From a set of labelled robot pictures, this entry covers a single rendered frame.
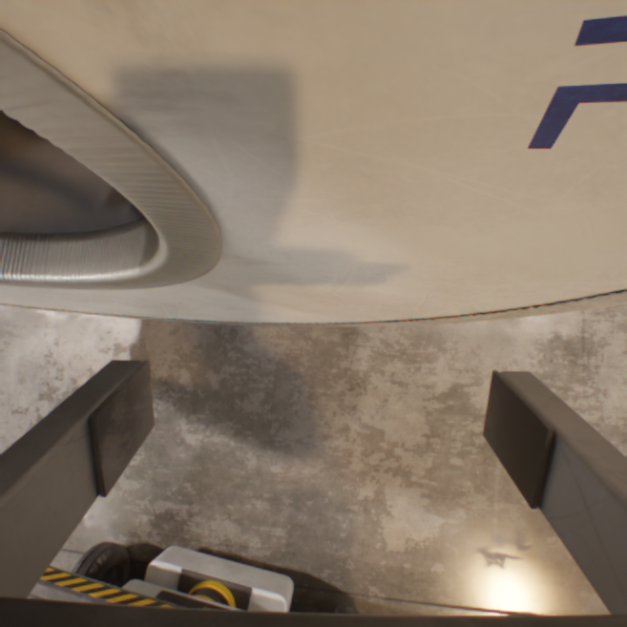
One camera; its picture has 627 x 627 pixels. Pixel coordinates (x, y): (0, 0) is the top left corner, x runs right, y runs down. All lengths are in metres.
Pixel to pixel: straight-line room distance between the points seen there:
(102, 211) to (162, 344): 0.58
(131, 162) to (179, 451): 0.88
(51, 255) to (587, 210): 0.47
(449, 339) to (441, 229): 0.74
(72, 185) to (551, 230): 0.45
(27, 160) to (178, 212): 0.38
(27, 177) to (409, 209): 0.46
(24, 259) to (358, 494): 0.72
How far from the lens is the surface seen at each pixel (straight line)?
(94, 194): 0.51
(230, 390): 0.97
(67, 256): 0.51
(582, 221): 0.21
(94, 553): 1.01
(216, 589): 0.89
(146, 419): 0.17
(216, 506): 1.01
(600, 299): 0.38
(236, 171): 0.17
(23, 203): 0.57
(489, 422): 0.17
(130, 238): 0.43
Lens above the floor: 0.92
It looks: 80 degrees down
